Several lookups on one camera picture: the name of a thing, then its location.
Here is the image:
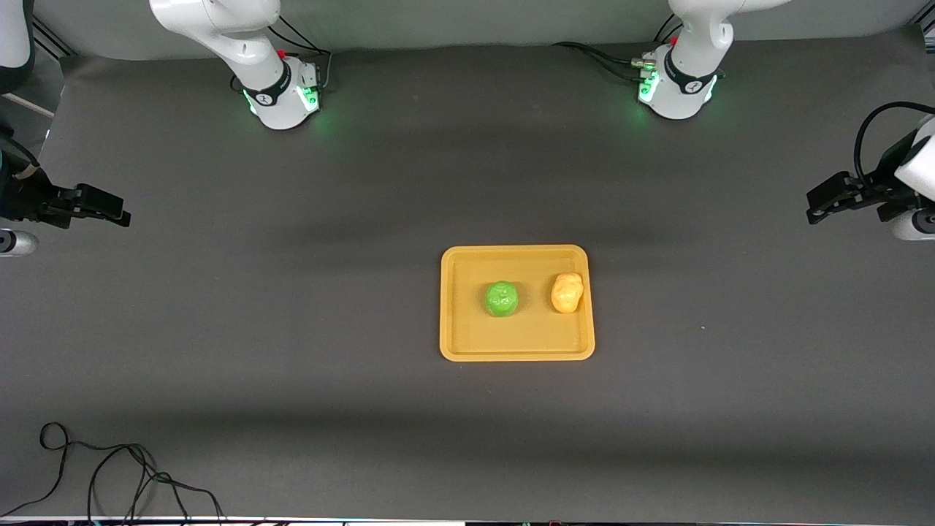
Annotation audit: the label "dark grey table cover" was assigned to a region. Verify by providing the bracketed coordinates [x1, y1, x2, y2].
[0, 26, 935, 521]

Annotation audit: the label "yellow plastic tray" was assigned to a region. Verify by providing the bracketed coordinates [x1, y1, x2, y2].
[440, 245, 596, 363]

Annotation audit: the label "yellow toy potato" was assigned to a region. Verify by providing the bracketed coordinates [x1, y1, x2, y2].
[550, 272, 585, 314]

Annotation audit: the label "black arm base cables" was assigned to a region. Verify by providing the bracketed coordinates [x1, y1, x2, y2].
[552, 41, 658, 83]
[267, 15, 334, 94]

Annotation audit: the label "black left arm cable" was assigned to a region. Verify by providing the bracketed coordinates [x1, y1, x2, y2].
[853, 101, 935, 191]

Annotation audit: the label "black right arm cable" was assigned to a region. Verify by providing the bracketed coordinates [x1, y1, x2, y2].
[0, 134, 41, 176]

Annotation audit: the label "green toy apple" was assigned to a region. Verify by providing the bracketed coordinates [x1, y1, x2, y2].
[485, 281, 519, 319]

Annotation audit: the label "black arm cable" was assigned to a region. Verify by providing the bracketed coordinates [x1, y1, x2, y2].
[0, 134, 41, 176]
[853, 101, 935, 191]

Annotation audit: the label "black right arm base cables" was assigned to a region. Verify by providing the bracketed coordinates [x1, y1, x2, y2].
[267, 15, 334, 94]

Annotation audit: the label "dark metal frame rail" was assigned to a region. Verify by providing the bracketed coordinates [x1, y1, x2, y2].
[33, 20, 75, 59]

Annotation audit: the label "black left arm base cables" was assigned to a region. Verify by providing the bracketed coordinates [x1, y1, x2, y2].
[552, 41, 658, 83]

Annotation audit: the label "loose black cable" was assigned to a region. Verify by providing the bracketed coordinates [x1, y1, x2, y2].
[0, 422, 224, 524]

